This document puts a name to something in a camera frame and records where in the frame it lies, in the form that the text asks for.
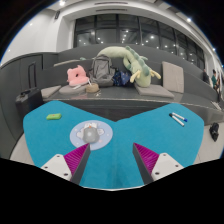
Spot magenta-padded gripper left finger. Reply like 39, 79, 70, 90
40, 143, 92, 186

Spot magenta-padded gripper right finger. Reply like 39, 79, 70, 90
132, 142, 184, 185

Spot grey computer mouse orange accents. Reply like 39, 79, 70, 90
82, 126, 100, 144

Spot white marker black cap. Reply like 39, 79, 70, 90
168, 112, 186, 128

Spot small green eraser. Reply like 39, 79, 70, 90
45, 112, 63, 121

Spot white marker blue cap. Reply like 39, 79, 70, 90
171, 111, 188, 123

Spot black bag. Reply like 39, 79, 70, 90
209, 122, 220, 142

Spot black suitcase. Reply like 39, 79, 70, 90
15, 61, 44, 119

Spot grey flat seat cushion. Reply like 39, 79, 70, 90
134, 83, 175, 99
40, 85, 63, 100
59, 84, 88, 96

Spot small tan pouch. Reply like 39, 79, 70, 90
85, 82, 100, 94

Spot beige upright cushion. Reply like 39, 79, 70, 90
161, 60, 185, 94

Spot pink plush toy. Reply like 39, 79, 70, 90
66, 64, 90, 88

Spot dark blue patterned bag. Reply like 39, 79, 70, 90
112, 69, 132, 88

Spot green dragon plush toy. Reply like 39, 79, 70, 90
96, 45, 162, 88

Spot person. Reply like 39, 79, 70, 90
211, 69, 222, 101
202, 68, 211, 85

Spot grey backpack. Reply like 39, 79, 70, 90
88, 54, 117, 88

